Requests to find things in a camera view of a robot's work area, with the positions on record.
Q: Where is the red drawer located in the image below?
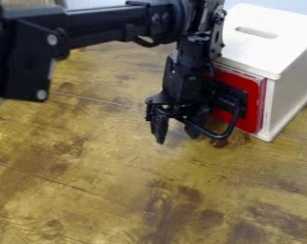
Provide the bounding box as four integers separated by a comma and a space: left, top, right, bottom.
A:
214, 64, 266, 133

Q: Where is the black metal drawer handle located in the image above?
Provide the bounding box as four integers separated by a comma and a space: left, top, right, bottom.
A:
175, 86, 242, 140

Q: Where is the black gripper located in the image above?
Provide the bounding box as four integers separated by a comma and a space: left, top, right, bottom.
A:
145, 53, 213, 145

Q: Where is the white wooden box cabinet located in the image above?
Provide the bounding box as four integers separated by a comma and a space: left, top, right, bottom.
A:
218, 3, 307, 142

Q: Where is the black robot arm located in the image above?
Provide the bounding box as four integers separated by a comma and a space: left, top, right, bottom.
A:
0, 0, 231, 143

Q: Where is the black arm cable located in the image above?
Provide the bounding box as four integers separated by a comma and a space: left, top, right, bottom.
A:
130, 33, 159, 49

